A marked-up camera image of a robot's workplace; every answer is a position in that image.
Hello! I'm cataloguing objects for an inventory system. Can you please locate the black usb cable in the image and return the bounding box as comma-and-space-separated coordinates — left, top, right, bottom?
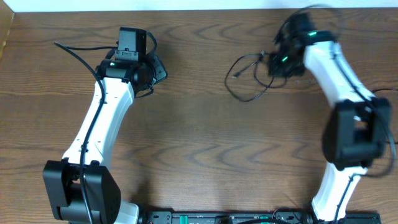
224, 51, 289, 103

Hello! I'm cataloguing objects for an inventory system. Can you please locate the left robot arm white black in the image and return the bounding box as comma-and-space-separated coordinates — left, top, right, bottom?
43, 27, 168, 223

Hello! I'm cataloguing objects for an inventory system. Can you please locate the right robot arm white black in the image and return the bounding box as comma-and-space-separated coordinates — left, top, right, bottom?
267, 9, 397, 223

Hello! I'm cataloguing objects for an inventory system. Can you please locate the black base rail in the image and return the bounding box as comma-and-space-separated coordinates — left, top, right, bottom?
137, 207, 382, 224

